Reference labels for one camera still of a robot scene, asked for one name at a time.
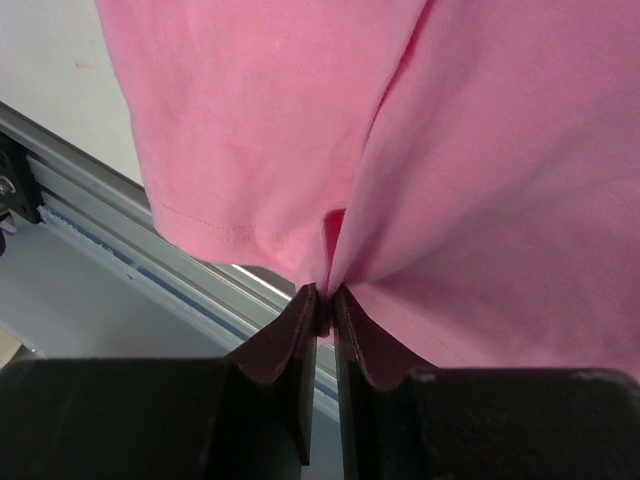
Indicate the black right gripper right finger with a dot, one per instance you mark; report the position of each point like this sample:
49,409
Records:
404,418

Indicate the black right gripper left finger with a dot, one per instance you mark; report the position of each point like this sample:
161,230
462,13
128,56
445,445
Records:
245,415

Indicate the pink polo shirt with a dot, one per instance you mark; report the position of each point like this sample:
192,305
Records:
469,169

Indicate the aluminium mounting rail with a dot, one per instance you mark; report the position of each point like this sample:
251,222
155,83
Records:
94,279

